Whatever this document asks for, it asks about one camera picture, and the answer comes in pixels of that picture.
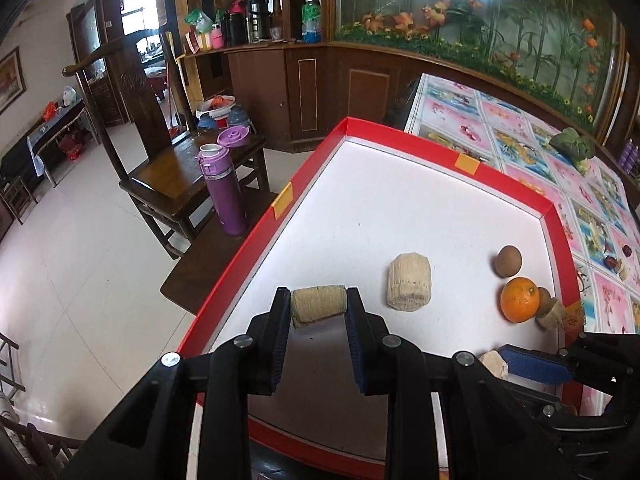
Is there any clear water bottle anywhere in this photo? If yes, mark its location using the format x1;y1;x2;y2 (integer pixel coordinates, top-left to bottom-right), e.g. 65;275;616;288
301;0;323;44

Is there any green bag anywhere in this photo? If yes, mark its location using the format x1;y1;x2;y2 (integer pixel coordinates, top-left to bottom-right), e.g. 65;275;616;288
184;9;216;36

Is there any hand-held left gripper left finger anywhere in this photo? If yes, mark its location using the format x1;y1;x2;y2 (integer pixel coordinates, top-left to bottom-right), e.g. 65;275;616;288
65;287;292;480

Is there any black steel thermos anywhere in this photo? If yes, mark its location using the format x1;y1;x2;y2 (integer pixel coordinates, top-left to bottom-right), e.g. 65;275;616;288
245;0;273;43

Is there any red box with white inside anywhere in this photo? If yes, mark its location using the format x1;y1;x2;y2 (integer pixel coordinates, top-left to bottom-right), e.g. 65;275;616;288
177;116;588;480

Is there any orange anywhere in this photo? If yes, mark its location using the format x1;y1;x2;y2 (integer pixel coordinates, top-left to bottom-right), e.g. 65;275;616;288
500;276;542;323

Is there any black bottle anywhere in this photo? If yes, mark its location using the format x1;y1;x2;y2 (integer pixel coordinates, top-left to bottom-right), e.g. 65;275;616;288
227;2;248;47

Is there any broom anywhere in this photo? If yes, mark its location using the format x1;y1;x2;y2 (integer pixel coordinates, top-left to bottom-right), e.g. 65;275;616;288
165;30;188;128

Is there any glass panel with artificial flowers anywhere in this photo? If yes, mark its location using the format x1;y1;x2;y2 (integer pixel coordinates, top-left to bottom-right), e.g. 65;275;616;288
332;0;626;128

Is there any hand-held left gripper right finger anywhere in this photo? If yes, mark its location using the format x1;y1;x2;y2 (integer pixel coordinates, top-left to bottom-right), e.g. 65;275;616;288
345;287;563;480

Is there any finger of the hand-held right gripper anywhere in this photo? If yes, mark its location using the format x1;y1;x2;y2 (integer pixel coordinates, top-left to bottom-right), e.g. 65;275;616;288
499;344;640;401
557;331;640;367

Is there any side table with cloth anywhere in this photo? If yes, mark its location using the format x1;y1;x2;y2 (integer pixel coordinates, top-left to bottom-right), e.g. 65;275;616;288
25;97;101;188

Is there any purple bottle lid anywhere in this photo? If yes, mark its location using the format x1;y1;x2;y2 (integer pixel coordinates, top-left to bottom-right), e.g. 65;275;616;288
216;126;251;148

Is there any wooden stool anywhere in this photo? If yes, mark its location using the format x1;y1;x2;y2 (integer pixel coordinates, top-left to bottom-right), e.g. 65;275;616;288
160;200;281;317

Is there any dark wooden chair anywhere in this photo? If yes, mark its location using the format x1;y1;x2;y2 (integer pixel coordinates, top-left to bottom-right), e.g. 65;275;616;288
62;27;278;261
0;330;86;480

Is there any framed wall picture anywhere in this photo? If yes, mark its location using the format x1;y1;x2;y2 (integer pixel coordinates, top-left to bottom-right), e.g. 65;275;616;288
0;46;27;115

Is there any purple thermos bottle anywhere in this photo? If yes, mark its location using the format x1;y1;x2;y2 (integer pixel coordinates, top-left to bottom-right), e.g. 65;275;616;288
195;143;248;237

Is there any white basin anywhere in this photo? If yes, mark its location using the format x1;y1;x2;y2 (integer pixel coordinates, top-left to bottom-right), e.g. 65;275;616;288
195;94;236;118

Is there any green bok choy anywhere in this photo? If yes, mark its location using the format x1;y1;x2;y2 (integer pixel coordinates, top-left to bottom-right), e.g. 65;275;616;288
549;127;597;176

